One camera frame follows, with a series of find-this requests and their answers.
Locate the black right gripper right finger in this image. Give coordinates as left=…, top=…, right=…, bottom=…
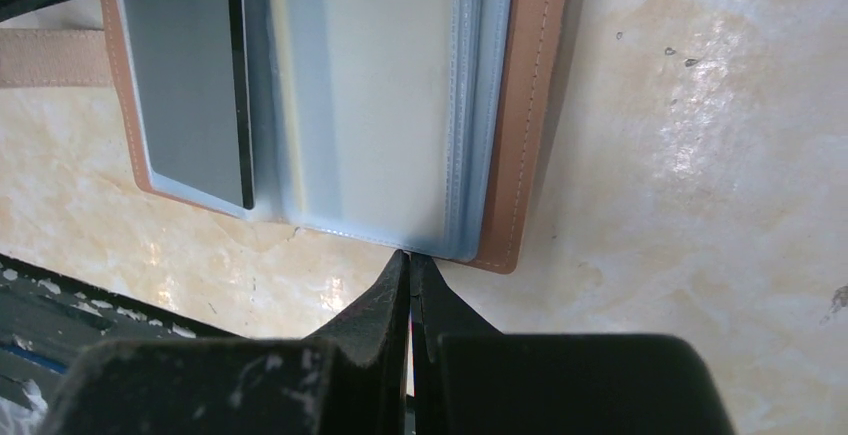
left=410, top=253, right=733, bottom=434

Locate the pink leather card holder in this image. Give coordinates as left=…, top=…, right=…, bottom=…
left=1, top=0, right=566, bottom=274

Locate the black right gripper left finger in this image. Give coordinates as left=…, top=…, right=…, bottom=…
left=39, top=251, right=410, bottom=434

